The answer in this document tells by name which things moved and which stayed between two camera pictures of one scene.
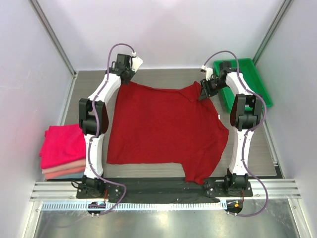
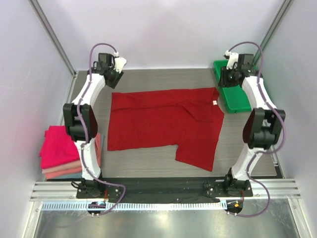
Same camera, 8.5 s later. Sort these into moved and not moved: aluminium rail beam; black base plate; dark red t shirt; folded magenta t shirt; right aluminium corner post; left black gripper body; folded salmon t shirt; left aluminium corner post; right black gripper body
Moved: left black gripper body; dark red t shirt; right black gripper body
Not moved: left aluminium corner post; aluminium rail beam; right aluminium corner post; folded magenta t shirt; folded salmon t shirt; black base plate
